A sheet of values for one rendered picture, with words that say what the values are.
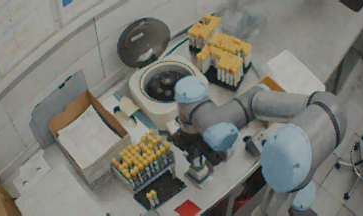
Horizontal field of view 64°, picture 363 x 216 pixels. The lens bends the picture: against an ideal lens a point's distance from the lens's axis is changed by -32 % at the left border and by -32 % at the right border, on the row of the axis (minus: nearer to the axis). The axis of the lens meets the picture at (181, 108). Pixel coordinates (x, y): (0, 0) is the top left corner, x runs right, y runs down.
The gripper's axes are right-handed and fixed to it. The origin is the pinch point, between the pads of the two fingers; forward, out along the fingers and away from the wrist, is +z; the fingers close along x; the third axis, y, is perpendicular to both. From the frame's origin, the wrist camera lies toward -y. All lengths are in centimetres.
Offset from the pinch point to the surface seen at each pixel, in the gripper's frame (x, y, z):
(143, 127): 0.8, 25.5, 2.9
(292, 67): -67, 4, 8
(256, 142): -20.0, -7.8, 2.5
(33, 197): 57, 17, -20
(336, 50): -105, -10, 10
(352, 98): -170, -24, 97
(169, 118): -7.4, 21.2, 2.0
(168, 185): 10.0, 4.8, 7.4
